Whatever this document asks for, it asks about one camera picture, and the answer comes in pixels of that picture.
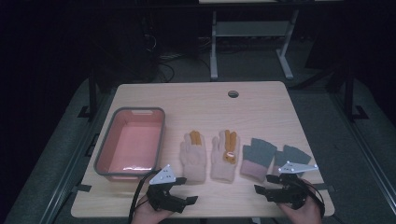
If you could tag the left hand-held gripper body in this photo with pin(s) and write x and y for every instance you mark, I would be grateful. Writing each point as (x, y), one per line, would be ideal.
(163, 177)

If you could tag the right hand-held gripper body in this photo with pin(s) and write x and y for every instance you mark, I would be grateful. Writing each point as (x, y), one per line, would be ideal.
(294, 193)

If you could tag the plain beige knit glove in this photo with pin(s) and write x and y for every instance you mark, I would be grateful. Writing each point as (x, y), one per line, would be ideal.
(193, 160)

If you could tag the grey and pink fingerless glove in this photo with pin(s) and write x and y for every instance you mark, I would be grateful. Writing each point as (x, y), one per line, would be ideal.
(294, 155)
(257, 155)

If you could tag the pink basin with grey rim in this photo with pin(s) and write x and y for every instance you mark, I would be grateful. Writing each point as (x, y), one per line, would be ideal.
(134, 146)

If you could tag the beige glove with orange patch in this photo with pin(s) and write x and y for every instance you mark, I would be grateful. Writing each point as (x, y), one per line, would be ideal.
(224, 169)

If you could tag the person's right hand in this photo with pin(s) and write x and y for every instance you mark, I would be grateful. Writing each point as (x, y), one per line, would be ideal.
(306, 216)

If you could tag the person's left hand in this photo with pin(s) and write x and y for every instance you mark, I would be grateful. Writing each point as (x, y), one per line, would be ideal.
(146, 216)

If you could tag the black metal stand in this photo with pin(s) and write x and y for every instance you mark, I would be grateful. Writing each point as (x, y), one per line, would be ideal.
(92, 93)
(349, 93)

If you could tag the white metal desk frame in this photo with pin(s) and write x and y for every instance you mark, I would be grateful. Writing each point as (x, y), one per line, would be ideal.
(249, 28)

